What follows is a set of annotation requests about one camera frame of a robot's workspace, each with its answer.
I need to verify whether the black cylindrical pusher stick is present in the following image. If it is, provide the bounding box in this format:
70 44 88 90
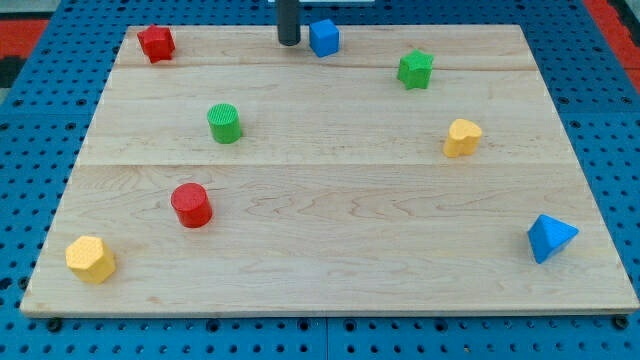
276 0 300 46

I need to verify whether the green star block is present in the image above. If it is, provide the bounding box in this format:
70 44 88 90
397 49 434 90

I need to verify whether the red star block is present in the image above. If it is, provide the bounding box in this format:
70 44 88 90
137 25 175 63

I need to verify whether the yellow heart block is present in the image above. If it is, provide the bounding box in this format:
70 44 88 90
443 118 483 158

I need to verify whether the blue cube block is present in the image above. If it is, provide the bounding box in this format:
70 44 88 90
309 19 340 57

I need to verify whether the green cylinder block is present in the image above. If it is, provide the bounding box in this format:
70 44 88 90
207 103 242 144

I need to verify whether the wooden board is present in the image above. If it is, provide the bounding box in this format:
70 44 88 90
21 25 639 318

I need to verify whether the red cylinder block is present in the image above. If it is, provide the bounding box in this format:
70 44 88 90
170 183 213 228

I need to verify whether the yellow hexagon block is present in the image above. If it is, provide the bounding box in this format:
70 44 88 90
65 236 116 284

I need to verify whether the blue triangle block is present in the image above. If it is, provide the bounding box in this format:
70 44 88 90
527 214 579 264

